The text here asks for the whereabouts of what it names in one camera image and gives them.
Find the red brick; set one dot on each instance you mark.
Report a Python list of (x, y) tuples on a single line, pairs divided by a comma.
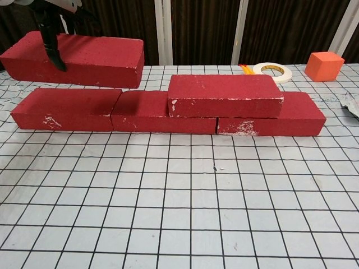
[(101, 59), (67, 109), (140, 109), (224, 89), (300, 117)]

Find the white tape roll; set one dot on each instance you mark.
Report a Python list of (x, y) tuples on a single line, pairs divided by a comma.
[(283, 77)]

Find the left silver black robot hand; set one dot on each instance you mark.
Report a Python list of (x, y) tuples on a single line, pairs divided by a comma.
[(49, 33)]

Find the yellow rubber chicken toy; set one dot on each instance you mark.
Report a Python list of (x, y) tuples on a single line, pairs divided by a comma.
[(247, 70)]

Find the orange foam cube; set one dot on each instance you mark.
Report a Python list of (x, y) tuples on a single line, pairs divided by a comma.
[(322, 68)]

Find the white snack packet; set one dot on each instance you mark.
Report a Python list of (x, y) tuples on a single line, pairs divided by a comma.
[(352, 106)]

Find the white black-grid tablecloth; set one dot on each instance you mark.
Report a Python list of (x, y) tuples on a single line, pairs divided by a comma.
[(196, 210)]

